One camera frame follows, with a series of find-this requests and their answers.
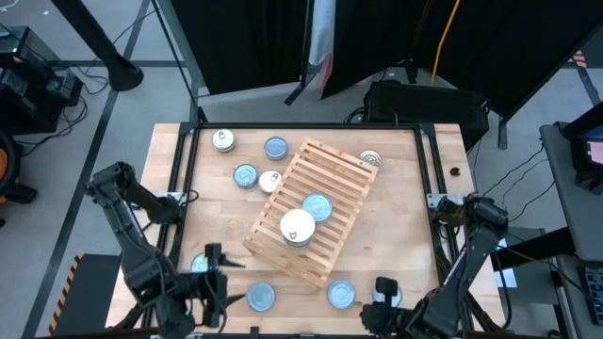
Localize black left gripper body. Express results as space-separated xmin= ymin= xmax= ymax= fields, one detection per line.
xmin=200 ymin=266 xmax=230 ymax=307

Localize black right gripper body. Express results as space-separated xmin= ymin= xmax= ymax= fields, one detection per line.
xmin=361 ymin=300 xmax=425 ymax=339

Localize Bumble Bee light tuna can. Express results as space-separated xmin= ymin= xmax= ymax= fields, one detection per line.
xmin=326 ymin=279 xmax=357 ymax=311
xmin=301 ymin=191 xmax=334 ymax=224
xmin=263 ymin=136 xmax=289 ymax=162
xmin=245 ymin=281 xmax=277 ymax=314

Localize wooden slatted shelf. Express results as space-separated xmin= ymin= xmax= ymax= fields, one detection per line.
xmin=242 ymin=136 xmax=381 ymax=289

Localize black plate hazard striped edge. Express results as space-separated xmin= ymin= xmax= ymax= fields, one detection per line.
xmin=46 ymin=252 xmax=122 ymax=338

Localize black equipment case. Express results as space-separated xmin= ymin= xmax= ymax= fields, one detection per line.
xmin=363 ymin=78 xmax=491 ymax=153

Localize grey side desk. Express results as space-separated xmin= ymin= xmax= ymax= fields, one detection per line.
xmin=539 ymin=121 xmax=603 ymax=264

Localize black keyboard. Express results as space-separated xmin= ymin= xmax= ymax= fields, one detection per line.
xmin=578 ymin=266 xmax=603 ymax=327

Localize black stand pole base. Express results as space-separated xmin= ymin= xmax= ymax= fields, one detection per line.
xmin=50 ymin=0 xmax=145 ymax=93

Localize black curtain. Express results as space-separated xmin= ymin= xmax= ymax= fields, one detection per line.
xmin=409 ymin=0 xmax=603 ymax=121
xmin=170 ymin=0 xmax=313 ymax=97
xmin=320 ymin=0 xmax=453 ymax=101

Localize orange black floor machine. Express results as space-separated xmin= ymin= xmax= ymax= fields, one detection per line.
xmin=0 ymin=130 xmax=40 ymax=230

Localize black monitor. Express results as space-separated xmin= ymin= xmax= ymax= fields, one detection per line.
xmin=562 ymin=101 xmax=603 ymax=195

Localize black equipment cart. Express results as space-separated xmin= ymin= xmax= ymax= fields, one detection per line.
xmin=0 ymin=25 xmax=85 ymax=137

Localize white banner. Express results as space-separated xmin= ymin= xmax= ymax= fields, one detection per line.
xmin=306 ymin=0 xmax=336 ymax=91

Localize black table frame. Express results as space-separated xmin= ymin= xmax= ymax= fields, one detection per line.
xmin=165 ymin=120 xmax=461 ymax=336

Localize yellow cable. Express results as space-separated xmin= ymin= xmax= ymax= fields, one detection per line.
xmin=430 ymin=0 xmax=462 ymax=88

